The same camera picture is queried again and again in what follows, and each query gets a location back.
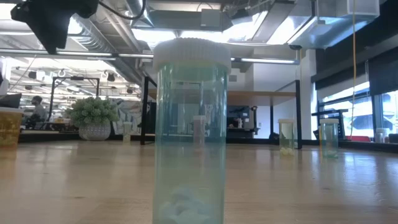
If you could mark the pink medicine bottle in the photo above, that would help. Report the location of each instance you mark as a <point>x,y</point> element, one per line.
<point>199,133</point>

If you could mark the yellow medicine bottle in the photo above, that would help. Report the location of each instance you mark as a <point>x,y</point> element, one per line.
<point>286,137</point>

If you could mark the teal medicine bottle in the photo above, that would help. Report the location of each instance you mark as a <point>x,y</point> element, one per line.
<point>329,140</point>
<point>174,155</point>

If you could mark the small clear medicine bottle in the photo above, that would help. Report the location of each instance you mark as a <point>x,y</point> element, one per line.
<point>127,132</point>

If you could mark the wooden shelf black metal legs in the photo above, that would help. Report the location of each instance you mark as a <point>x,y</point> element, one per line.
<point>261,98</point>

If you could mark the long ceiling light strip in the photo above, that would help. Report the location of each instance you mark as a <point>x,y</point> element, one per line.
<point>93,53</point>
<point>267,60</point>

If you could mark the person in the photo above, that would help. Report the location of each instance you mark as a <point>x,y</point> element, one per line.
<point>38,109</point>

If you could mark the dark grey monitor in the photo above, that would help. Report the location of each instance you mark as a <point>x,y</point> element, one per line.
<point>11,100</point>

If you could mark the green succulent in patterned pot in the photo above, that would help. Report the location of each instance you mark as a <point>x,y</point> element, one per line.
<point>93,112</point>

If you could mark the grey ceiling box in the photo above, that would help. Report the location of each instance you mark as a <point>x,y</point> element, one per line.
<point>211,18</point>

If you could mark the black dome object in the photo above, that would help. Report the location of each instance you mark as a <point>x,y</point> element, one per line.
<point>273,136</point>

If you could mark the translucent ceiling box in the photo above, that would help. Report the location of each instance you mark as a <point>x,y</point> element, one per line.
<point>363,7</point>

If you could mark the red seat cushion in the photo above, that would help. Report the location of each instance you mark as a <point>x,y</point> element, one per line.
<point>357,138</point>

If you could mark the white cylinder container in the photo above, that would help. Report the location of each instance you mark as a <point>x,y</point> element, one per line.
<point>381,135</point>

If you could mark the small black box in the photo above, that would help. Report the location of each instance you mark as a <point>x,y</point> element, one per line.
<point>393,138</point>

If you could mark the silver ventilation duct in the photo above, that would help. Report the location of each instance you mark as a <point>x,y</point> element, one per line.
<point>140,18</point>
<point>102,40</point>

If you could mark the black metal frame stand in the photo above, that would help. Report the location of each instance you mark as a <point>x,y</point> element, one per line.
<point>74,78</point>

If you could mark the black aluminium rig frame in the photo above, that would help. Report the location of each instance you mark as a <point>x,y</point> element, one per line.
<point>62,137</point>

